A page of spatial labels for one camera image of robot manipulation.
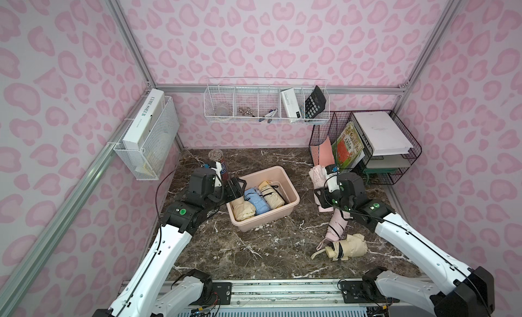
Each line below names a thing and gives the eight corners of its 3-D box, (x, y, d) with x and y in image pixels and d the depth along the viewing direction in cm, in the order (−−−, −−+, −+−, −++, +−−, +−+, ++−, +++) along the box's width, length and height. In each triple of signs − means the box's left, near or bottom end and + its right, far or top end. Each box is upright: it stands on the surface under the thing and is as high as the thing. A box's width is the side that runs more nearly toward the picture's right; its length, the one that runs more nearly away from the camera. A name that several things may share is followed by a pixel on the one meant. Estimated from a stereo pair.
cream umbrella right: (314, 265, 81) (316, 261, 77) (308, 247, 86) (310, 242, 81) (365, 255, 83) (370, 251, 79) (357, 237, 88) (361, 232, 84)
